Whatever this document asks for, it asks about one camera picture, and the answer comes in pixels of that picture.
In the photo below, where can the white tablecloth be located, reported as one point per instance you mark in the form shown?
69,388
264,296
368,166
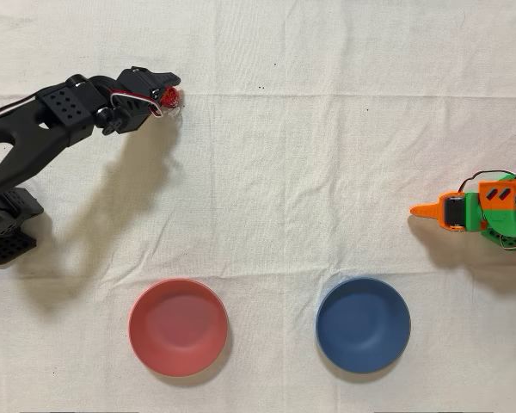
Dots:
284,172

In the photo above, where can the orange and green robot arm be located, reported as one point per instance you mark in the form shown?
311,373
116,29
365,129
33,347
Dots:
503,215

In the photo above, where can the red candy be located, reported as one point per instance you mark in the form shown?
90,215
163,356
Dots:
170,96

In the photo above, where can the red bowl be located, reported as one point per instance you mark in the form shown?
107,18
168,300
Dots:
178,327

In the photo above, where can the blue bowl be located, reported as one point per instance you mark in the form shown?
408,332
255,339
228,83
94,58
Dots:
363,324

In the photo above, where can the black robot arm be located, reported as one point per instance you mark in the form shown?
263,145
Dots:
21,150

